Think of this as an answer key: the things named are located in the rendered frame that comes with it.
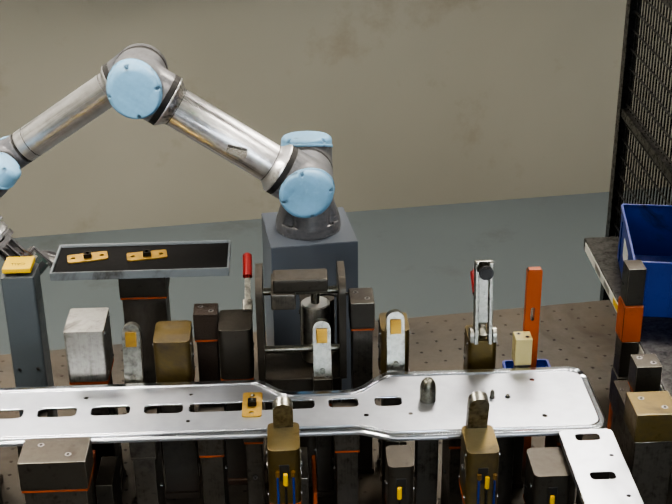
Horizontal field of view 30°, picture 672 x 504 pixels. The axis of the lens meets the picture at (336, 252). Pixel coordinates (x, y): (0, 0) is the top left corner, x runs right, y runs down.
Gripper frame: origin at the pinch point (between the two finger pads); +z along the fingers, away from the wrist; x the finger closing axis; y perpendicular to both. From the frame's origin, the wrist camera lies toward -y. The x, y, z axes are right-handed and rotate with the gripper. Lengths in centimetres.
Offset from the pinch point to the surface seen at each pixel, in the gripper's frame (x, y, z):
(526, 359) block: 44, 65, 70
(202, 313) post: 11.7, 39.5, 17.9
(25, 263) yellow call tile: -1.8, 18.4, -13.5
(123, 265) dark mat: 10.3, 27.2, 1.0
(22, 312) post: -9.7, 16.0, -6.9
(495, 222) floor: 171, -207, 147
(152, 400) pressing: -9, 46, 20
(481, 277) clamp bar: 49, 68, 50
